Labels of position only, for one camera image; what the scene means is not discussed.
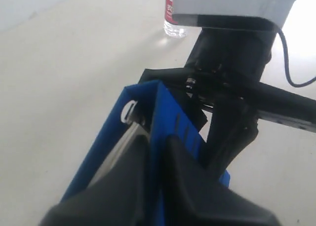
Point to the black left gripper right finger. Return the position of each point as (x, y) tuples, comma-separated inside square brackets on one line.
[(273, 185)]

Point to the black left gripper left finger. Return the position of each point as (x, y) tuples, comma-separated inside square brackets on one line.
[(117, 199)]

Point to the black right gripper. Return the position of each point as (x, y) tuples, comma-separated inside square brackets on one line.
[(227, 66)]

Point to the clear water bottle red cap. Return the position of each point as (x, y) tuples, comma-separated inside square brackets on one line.
[(171, 27)]

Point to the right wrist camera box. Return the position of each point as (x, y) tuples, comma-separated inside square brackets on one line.
[(245, 15)]

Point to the blue ring binder notebook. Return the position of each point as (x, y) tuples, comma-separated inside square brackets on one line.
[(163, 116)]

